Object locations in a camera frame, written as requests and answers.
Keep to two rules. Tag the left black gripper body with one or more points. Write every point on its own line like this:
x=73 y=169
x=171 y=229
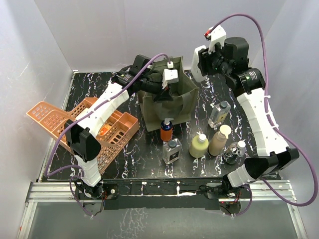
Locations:
x=150 y=87

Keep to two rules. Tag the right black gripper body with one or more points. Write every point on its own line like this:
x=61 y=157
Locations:
x=212 y=63

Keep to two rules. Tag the olive green canvas bag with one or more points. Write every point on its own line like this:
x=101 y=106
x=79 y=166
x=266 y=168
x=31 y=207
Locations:
x=178 y=105

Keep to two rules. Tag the white rectangular lotion bottle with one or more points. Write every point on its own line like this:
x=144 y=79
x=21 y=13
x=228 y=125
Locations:
x=198 y=67

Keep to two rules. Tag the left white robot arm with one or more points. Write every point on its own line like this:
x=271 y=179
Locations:
x=81 y=133

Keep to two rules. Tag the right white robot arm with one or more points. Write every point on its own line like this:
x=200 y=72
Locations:
x=230 y=59

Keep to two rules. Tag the orange bottle blue pump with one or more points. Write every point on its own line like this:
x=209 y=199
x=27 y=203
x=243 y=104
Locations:
x=166 y=129

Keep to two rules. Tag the clear square bottle black cap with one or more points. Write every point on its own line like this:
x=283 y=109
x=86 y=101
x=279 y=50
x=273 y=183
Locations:
x=219 y=114

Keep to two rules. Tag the orange plastic basket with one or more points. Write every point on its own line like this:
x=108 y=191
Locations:
x=123 y=127

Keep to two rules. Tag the clear square bottle grey cap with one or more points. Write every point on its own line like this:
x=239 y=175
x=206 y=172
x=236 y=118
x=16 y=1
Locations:
x=171 y=151

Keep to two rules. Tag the yellow green lotion bottle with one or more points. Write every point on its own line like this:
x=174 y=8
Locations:
x=199 y=145

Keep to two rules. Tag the orange packet in basket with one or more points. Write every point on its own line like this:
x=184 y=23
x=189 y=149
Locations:
x=103 y=130

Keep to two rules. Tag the beige brown lotion bottle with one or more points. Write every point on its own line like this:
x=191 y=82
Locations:
x=219 y=140

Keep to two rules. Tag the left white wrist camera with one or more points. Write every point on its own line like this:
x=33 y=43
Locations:
x=169 y=75

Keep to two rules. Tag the aluminium frame rail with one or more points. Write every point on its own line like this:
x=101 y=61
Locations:
x=156 y=209

